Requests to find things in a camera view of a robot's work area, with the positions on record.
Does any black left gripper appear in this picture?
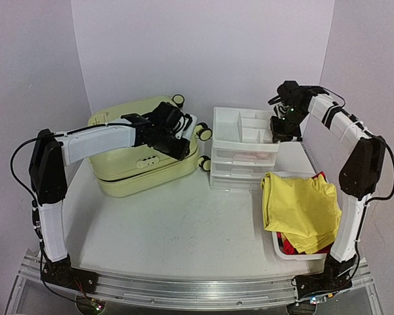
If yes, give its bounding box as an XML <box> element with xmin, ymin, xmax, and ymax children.
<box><xmin>148</xmin><ymin>130</ymin><xmax>190</xmax><ymax>161</ymax></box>

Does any pale pink box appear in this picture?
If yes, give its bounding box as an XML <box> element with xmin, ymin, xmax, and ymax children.
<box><xmin>232</xmin><ymin>152</ymin><xmax>274</xmax><ymax>163</ymax></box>

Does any white plastic drawer organizer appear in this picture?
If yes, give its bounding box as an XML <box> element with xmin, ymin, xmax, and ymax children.
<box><xmin>209</xmin><ymin>107</ymin><xmax>279</xmax><ymax>191</ymax></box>

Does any pale green hard-shell suitcase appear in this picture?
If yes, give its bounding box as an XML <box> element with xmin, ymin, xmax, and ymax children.
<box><xmin>88</xmin><ymin>94</ymin><xmax>212</xmax><ymax>198</ymax></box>

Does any yellow garment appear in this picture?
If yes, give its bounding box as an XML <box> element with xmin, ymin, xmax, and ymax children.
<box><xmin>261</xmin><ymin>171</ymin><xmax>343</xmax><ymax>255</ymax></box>

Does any red garment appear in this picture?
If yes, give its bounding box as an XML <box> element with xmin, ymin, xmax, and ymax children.
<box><xmin>275</xmin><ymin>170</ymin><xmax>332</xmax><ymax>255</ymax></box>

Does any white perforated plastic basket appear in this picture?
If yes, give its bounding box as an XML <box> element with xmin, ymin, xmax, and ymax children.
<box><xmin>271</xmin><ymin>170</ymin><xmax>332</xmax><ymax>262</ymax></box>

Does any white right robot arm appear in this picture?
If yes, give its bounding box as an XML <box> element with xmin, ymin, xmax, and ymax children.
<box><xmin>268</xmin><ymin>89</ymin><xmax>391</xmax><ymax>295</ymax></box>

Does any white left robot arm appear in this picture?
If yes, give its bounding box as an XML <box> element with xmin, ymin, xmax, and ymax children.
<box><xmin>26</xmin><ymin>114</ymin><xmax>197</xmax><ymax>287</ymax></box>

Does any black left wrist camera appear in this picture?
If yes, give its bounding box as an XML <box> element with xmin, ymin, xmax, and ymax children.
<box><xmin>148</xmin><ymin>102</ymin><xmax>183</xmax><ymax>131</ymax></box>

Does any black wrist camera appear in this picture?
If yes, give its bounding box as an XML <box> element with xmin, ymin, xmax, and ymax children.
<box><xmin>267</xmin><ymin>81</ymin><xmax>304</xmax><ymax>106</ymax></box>
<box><xmin>148</xmin><ymin>102</ymin><xmax>183</xmax><ymax>131</ymax></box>

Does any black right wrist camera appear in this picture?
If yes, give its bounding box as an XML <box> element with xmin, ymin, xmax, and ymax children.
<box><xmin>267</xmin><ymin>81</ymin><xmax>304</xmax><ymax>106</ymax></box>

